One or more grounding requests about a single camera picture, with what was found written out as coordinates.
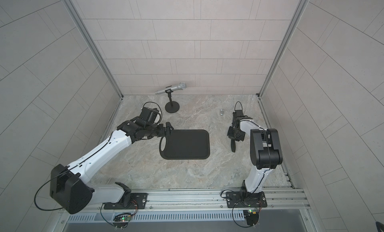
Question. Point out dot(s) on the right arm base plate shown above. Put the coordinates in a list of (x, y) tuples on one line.
[(235, 200)]

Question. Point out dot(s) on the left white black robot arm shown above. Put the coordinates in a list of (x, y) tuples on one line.
[(70, 185)]

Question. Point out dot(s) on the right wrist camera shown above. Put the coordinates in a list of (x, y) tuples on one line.
[(238, 114)]

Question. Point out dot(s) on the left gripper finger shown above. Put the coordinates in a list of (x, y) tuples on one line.
[(168, 128), (161, 134)]

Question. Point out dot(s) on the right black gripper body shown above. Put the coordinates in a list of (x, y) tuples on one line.
[(235, 135)]

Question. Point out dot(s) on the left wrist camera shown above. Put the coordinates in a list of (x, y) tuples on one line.
[(149, 114)]

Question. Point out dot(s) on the silver microphone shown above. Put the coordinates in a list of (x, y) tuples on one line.
[(171, 88)]

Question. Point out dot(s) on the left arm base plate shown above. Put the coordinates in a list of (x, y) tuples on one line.
[(132, 201)]

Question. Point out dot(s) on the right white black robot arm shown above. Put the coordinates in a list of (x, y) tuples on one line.
[(265, 152)]

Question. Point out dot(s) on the left green circuit board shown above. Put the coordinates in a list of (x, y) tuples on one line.
[(121, 220)]

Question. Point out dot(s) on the aluminium mounting rail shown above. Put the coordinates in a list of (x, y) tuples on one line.
[(196, 199)]

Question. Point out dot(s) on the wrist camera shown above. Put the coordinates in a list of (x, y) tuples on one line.
[(238, 114), (149, 114)]

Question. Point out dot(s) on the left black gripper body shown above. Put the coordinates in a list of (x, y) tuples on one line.
[(152, 129)]

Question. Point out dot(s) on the black microphone stand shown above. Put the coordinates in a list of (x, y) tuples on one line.
[(171, 106)]

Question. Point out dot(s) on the black cutting board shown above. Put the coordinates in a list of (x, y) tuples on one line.
[(185, 145)]

